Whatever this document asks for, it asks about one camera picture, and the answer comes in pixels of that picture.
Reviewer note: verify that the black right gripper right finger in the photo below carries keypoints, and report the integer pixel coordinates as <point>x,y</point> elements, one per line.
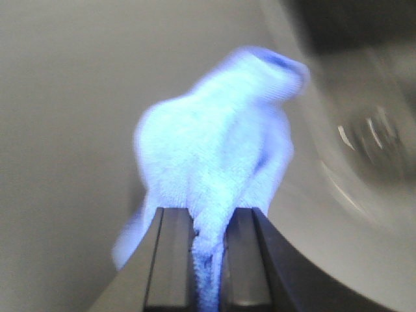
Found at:
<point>263,271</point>

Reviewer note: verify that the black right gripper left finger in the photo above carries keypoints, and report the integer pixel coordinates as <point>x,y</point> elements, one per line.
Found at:
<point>159,275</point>

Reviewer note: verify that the black recessed sink basin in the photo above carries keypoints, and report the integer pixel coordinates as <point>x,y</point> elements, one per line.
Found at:
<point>362,60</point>

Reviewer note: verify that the blue microfiber cloth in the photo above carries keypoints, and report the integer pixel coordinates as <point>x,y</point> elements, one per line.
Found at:
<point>225,143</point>

